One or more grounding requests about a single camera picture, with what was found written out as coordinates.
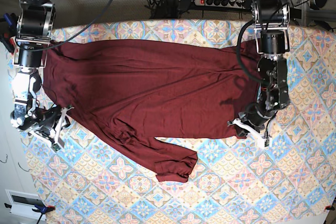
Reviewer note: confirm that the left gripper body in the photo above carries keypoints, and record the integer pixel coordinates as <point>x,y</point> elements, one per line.
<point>256,126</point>

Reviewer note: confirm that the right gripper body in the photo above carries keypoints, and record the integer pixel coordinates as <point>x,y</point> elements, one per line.
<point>45,125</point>

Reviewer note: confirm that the maroon long-sleeve t-shirt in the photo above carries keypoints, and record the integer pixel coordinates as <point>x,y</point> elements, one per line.
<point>130,93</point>

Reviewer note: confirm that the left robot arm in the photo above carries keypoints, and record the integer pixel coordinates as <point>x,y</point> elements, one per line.
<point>270,21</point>

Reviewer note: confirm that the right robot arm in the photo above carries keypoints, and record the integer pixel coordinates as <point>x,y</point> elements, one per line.
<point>33,32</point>

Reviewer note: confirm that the patterned tile tablecloth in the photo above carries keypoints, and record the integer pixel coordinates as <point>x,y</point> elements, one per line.
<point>233,180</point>

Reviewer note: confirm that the white floor outlet box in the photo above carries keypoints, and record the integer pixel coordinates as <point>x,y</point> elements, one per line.
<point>22,204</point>

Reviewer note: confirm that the blue clamp lower left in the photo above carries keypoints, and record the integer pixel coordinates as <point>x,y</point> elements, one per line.
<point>39,209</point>

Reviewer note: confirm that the blue clamp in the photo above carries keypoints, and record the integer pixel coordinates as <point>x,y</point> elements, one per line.
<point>11,19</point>
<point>39,209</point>

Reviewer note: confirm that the orange black clamp upper left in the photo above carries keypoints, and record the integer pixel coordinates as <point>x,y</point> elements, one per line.
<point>8,40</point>

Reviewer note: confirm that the white power strip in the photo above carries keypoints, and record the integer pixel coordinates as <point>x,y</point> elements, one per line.
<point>220,3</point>

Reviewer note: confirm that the orange clamp lower right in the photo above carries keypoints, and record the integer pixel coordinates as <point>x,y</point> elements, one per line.
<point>329,208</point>

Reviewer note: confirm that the blue clamp upper left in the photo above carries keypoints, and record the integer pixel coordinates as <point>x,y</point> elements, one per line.
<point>11,19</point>

